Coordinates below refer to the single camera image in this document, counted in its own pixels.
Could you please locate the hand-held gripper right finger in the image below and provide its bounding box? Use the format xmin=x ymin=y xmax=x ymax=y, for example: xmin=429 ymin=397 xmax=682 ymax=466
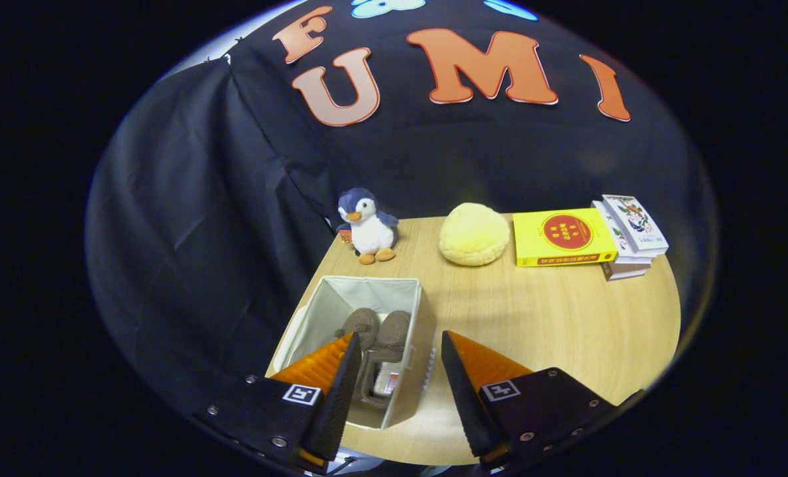
xmin=440 ymin=330 xmax=623 ymax=468

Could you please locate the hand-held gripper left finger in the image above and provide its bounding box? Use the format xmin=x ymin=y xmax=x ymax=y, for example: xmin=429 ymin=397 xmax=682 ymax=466
xmin=195 ymin=331 xmax=363 ymax=472

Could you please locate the brown fabric storage box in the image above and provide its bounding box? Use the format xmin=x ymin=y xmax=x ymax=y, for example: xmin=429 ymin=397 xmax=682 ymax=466
xmin=266 ymin=275 xmax=437 ymax=431

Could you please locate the brown fuzzy shoe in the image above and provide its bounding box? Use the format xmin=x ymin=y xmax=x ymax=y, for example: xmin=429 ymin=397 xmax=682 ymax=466
xmin=357 ymin=310 xmax=413 ymax=408
xmin=337 ymin=307 xmax=381 ymax=352

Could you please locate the yellow bun plush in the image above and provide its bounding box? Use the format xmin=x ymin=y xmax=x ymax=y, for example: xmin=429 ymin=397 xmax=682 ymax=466
xmin=438 ymin=203 xmax=511 ymax=267

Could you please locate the penguin plush toy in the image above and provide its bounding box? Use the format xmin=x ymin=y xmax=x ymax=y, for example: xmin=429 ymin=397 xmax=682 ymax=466
xmin=336 ymin=187 xmax=400 ymax=266

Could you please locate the yellow book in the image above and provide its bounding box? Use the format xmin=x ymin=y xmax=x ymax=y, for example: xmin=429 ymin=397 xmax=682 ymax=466
xmin=513 ymin=208 xmax=618 ymax=268

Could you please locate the brown cover book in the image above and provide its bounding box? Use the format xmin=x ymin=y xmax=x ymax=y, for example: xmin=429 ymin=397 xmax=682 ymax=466
xmin=600 ymin=258 xmax=653 ymax=282

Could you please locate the white floral cover book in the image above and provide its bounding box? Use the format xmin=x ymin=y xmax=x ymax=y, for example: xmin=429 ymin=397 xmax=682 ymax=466
xmin=601 ymin=194 xmax=669 ymax=256
xmin=591 ymin=200 xmax=659 ymax=260

